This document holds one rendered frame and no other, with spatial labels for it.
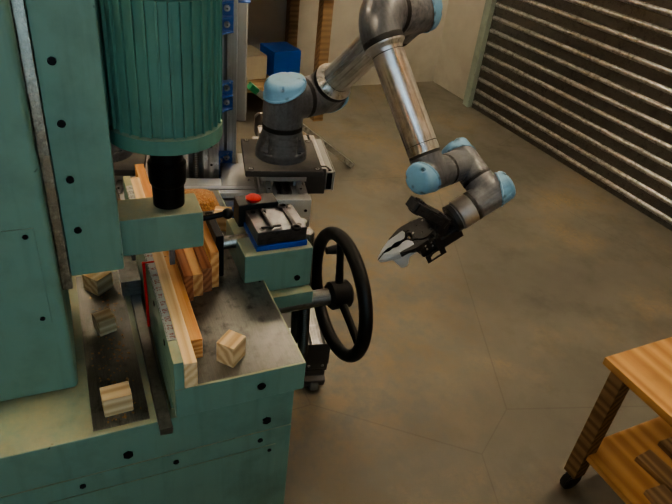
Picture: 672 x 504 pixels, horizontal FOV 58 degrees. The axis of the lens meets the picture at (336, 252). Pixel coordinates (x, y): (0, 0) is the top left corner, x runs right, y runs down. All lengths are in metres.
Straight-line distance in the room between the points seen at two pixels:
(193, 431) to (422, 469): 1.10
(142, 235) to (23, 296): 0.20
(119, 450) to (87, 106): 0.54
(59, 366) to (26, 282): 0.18
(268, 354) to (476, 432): 1.30
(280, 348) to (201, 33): 0.50
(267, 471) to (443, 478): 0.91
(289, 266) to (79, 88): 0.50
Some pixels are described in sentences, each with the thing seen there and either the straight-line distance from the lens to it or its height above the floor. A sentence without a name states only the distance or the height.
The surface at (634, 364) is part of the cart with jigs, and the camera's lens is 1.85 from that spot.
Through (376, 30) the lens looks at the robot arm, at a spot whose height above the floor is 1.27.
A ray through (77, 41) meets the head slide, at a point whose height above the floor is 1.36.
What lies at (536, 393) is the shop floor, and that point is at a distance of 2.43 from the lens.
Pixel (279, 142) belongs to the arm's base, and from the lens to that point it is 1.77.
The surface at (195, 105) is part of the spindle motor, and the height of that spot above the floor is 1.27.
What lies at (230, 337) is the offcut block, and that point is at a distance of 0.98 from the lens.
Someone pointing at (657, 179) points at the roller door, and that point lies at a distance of 3.89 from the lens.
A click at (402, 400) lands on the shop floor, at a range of 2.23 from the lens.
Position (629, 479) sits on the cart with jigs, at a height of 0.18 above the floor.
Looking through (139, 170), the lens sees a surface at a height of 0.94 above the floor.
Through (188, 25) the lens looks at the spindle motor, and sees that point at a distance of 0.88.
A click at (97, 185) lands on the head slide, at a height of 1.15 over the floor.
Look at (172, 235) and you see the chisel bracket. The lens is 1.06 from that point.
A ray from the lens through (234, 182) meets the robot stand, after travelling 1.87.
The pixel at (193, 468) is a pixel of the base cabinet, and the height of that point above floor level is 0.66.
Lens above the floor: 1.60
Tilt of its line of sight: 34 degrees down
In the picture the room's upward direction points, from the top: 7 degrees clockwise
